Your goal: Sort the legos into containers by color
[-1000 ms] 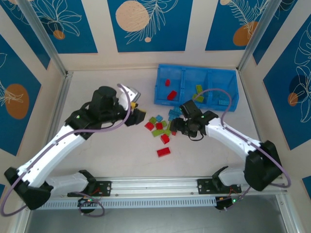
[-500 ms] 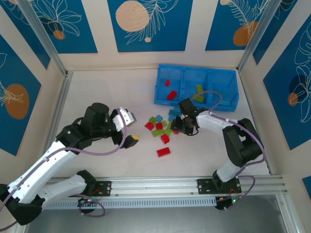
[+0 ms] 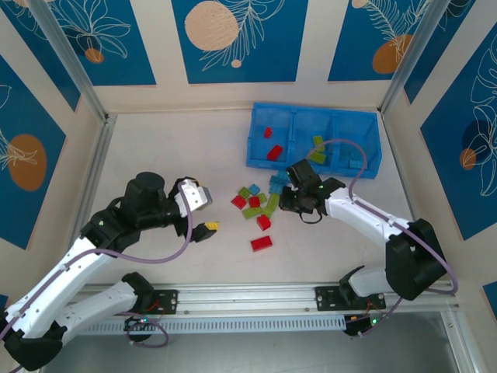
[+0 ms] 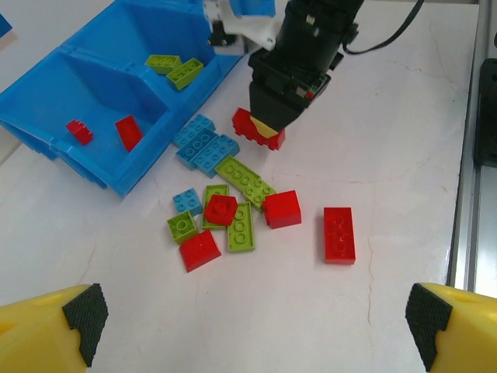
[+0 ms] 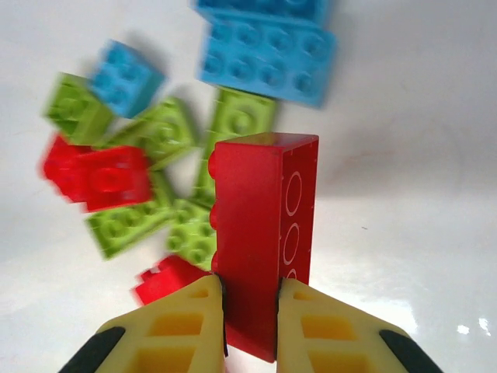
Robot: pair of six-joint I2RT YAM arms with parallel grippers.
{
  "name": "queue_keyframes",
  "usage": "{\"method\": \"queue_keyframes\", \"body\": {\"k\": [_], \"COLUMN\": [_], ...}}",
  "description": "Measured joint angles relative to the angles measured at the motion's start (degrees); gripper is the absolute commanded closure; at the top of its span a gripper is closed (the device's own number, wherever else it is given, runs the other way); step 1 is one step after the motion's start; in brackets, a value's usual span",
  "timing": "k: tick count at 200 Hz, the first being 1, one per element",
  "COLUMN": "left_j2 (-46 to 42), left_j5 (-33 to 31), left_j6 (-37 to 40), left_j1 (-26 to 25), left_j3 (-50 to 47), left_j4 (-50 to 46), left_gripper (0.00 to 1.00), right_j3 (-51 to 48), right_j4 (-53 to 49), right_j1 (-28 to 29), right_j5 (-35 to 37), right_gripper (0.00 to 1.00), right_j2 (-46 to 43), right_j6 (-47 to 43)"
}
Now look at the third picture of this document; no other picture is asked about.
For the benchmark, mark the blue two-by-four lego brick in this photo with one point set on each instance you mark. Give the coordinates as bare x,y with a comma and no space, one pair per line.
354,163
284,175
277,185

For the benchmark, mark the small square green lego brick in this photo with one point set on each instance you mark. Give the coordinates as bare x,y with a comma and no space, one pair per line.
244,192

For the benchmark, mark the small square blue lego brick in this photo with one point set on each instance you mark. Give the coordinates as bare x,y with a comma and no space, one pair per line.
254,189

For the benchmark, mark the small red lego brick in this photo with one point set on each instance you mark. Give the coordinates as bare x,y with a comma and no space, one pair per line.
268,132

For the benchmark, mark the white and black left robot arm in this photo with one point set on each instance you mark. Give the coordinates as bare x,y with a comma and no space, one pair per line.
74,268

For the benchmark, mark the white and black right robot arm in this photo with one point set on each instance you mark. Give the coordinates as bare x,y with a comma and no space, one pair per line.
369,217

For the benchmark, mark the red two-by-four lego brick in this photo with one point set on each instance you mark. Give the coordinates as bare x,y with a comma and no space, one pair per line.
261,243

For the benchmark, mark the blue plastic bin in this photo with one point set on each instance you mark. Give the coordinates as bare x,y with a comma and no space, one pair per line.
357,132
272,116
312,124

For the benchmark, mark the black controller board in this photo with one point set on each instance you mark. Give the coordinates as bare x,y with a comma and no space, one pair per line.
363,326
140,323

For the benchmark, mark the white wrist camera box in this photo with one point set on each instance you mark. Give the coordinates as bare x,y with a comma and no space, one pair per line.
194,198

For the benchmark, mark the aluminium frame post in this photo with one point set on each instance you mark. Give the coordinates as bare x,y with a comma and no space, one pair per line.
460,342
99,171
407,58
74,66

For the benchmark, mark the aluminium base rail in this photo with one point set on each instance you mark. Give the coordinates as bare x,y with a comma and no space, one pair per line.
252,297

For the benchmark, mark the blue floral wall panel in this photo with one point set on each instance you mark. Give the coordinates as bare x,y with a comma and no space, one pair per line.
361,39
466,23
35,50
450,175
116,39
23,194
248,54

